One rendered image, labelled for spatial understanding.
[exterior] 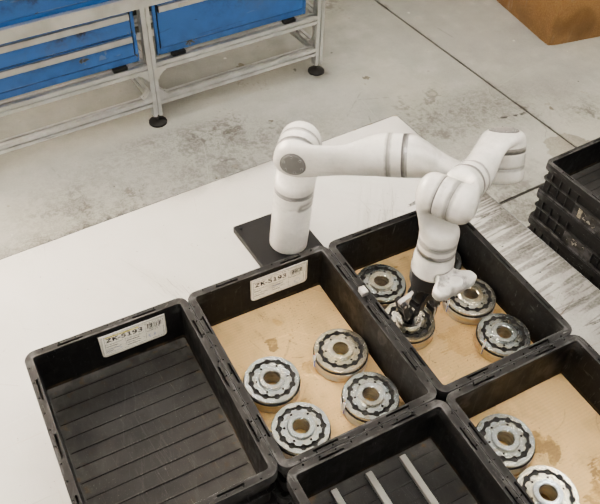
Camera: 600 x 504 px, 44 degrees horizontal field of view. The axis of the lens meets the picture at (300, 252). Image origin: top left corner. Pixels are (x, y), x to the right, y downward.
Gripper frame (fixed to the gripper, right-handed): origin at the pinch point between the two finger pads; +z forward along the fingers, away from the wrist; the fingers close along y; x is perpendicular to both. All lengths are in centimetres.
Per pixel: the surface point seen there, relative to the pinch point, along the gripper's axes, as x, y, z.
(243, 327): -17.1, 30.4, 2.2
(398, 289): -7.4, 0.0, -0.7
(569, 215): -28, -86, 37
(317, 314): -12.4, 16.1, 2.3
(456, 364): 11.5, 0.2, 2.3
